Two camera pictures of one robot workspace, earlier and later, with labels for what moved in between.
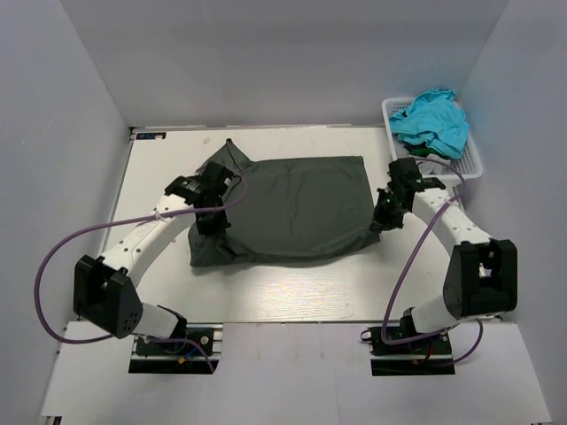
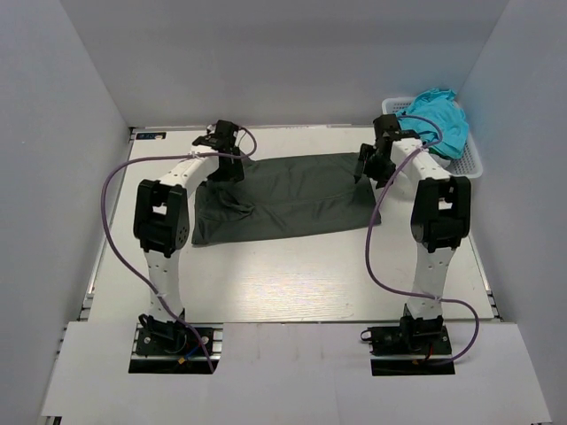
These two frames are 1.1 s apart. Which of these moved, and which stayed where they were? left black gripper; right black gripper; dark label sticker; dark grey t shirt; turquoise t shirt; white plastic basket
Moved: dark grey t shirt; right black gripper; left black gripper
Stayed: turquoise t shirt; dark label sticker; white plastic basket
